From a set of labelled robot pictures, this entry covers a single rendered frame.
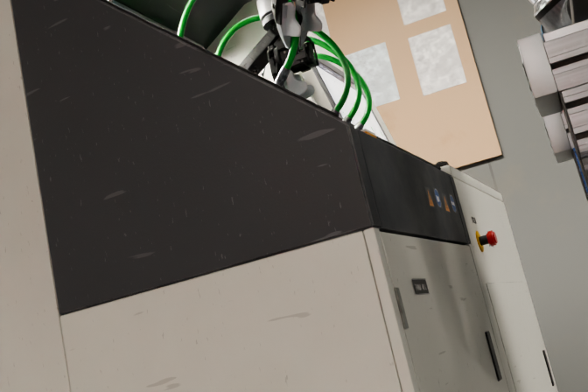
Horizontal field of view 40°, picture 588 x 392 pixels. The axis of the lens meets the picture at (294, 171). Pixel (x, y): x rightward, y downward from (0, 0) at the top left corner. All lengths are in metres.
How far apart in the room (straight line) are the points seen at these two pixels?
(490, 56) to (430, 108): 0.36
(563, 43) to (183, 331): 0.71
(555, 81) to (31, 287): 0.93
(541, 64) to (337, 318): 0.46
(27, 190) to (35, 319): 0.23
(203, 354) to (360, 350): 0.26
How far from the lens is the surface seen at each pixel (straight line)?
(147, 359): 1.33
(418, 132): 3.81
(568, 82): 1.16
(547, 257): 3.70
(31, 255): 1.48
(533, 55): 1.17
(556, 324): 3.70
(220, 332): 1.26
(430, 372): 1.25
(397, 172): 1.38
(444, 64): 3.86
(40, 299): 1.46
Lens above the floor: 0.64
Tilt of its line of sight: 13 degrees up
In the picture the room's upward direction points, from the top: 13 degrees counter-clockwise
